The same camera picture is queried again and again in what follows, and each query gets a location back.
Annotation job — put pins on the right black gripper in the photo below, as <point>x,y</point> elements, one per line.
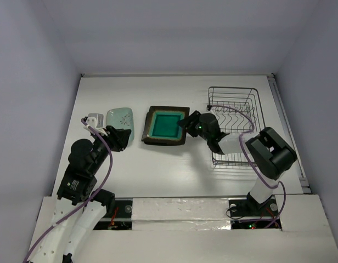
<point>192,125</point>

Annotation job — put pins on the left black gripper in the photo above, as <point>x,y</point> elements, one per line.
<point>119,137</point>

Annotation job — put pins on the light green plate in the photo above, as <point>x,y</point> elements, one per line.
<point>121,118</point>

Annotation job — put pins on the dark green square plate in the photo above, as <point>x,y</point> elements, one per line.
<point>161,126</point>

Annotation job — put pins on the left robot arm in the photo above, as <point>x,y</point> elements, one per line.
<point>80,204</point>

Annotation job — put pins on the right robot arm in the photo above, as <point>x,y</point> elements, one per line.
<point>266,152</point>

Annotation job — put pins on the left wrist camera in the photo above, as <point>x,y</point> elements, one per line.
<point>93,123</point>

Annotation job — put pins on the wire dish rack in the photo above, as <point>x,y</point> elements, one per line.
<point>237,110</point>

